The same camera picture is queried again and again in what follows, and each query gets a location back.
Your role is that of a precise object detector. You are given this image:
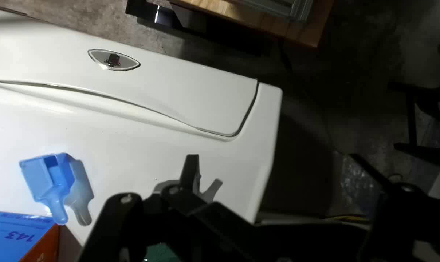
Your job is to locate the blue orange detergent box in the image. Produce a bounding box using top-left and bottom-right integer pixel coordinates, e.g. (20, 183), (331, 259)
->
(0, 209), (63, 262)

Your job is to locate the blue measuring cup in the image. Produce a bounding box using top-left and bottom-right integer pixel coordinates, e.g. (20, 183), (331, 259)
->
(19, 152), (95, 225)

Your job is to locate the white washing machine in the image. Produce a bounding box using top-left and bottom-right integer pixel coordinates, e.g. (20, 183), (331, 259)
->
(0, 5), (284, 246)

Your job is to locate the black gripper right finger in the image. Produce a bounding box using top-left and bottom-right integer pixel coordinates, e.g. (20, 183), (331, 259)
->
(351, 154), (440, 262)

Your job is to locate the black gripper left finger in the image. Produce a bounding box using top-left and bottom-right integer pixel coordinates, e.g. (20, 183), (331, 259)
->
(79, 192), (147, 262)

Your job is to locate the wooden pallet board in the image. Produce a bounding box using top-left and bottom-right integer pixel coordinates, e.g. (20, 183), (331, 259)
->
(169, 0), (335, 48)

